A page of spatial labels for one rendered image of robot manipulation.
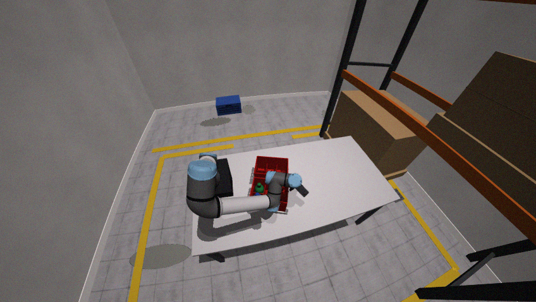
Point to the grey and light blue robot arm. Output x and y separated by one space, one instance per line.
202 180

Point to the green bottle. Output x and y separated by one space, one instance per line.
259 188

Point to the red crate with dividers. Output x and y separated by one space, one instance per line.
264 164
282 206

